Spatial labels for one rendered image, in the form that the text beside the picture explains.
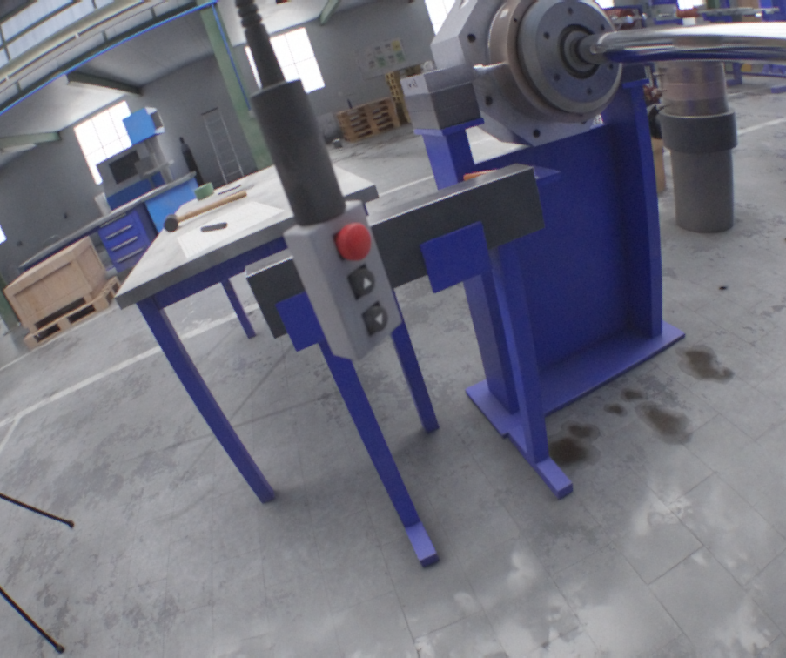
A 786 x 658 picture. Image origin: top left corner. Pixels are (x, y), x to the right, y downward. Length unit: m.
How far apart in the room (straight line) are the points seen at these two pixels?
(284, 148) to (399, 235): 0.58
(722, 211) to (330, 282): 2.60
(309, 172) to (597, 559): 1.13
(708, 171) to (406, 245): 2.07
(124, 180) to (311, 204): 11.33
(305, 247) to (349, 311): 0.07
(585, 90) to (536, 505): 1.11
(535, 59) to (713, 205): 1.81
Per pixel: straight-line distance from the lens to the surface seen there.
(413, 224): 0.93
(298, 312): 0.92
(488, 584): 1.28
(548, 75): 1.19
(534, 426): 1.33
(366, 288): 0.40
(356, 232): 0.38
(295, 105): 0.37
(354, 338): 0.41
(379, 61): 13.13
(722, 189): 2.80
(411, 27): 13.54
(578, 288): 1.73
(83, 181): 13.60
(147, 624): 1.70
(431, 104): 1.20
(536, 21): 1.20
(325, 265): 0.38
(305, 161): 0.37
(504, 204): 1.00
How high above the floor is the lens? 1.12
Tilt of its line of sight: 29 degrees down
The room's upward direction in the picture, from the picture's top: 19 degrees counter-clockwise
